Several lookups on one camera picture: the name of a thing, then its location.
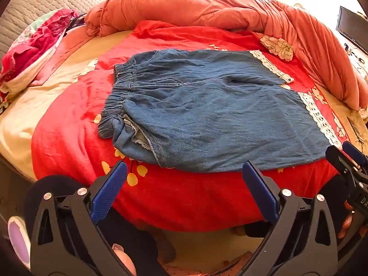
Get beige bed sheet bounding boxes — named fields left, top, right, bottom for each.
left=0, top=26, right=135, bottom=181

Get red floral blanket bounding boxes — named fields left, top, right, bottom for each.
left=31, top=20, right=350, bottom=233

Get white purple oval object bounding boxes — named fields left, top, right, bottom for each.
left=8, top=216, right=32, bottom=268

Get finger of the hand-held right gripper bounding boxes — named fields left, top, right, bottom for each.
left=342, top=141, right=368, bottom=168
left=325, top=146, right=360, bottom=179

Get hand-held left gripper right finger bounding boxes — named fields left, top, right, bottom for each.
left=242, top=161, right=338, bottom=276

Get blue denim pants lace trim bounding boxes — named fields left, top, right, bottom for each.
left=98, top=49, right=344, bottom=173

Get black flat screen monitor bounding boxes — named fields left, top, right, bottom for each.
left=336, top=6, right=368, bottom=55

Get pink floral clothes pile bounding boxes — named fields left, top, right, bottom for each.
left=0, top=9, right=79, bottom=104

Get person's right hand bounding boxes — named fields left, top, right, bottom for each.
left=336, top=201, right=358, bottom=240

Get dark blue garment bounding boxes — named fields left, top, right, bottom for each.
left=67, top=13, right=87, bottom=31

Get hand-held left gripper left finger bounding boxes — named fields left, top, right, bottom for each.
left=30, top=161, right=128, bottom=276

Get salmon pink duvet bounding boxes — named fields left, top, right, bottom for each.
left=85, top=0, right=368, bottom=111

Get grey quilted headboard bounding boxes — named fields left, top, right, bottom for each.
left=0, top=0, right=121, bottom=61

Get person's dark trouser leg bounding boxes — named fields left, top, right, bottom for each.
left=98, top=210, right=176, bottom=276

